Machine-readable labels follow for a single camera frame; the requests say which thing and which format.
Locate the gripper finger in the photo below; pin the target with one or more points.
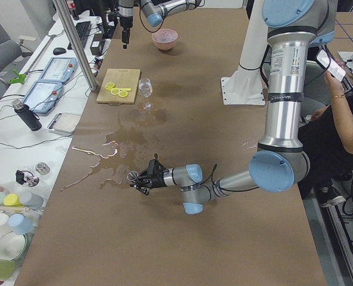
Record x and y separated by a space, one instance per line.
143 175
127 35
141 188
124 38

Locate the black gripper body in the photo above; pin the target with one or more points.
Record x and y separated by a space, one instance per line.
157 180
125 21

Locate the steel jigger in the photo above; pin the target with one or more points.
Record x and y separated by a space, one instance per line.
132 176

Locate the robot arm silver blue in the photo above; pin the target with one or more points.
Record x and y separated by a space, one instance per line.
271 71
154 13

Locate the pink bowl of ice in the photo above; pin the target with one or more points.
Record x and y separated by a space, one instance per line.
165 39

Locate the clear wine glass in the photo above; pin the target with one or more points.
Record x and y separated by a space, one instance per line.
145 89

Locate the black keyboard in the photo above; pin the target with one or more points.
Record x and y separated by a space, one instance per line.
83 30

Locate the bamboo cutting board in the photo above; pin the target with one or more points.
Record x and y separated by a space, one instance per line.
123 78

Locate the far lemon slice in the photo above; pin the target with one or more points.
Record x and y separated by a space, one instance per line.
110 86

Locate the black computer mouse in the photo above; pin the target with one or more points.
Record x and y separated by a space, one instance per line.
59 51

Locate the upper teach pendant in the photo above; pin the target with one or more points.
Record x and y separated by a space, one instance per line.
59 69

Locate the teach pendant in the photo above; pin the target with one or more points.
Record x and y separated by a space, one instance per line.
59 69
42 96

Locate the lower teach pendant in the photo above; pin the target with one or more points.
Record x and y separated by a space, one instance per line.
42 96

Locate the grey cup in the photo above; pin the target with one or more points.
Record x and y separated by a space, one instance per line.
31 200

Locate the green clamp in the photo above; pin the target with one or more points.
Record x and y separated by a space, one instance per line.
19 78

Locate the black water bottle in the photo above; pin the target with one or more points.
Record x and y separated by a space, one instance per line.
26 115

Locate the light blue cup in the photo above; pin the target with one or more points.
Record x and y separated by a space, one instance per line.
20 224

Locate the yellow cup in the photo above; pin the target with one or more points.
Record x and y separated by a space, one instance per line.
12 200

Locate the person in black shirt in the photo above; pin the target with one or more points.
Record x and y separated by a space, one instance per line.
328 142

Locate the smartphone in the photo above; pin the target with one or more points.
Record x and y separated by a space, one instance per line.
329 64

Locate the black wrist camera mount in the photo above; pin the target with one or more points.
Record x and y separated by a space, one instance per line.
112 19

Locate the lemon slice near handle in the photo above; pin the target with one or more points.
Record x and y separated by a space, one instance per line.
123 94

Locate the aluminium frame post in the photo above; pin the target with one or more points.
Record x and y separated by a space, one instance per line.
70 30

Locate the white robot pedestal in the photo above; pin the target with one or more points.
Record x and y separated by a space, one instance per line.
245 86

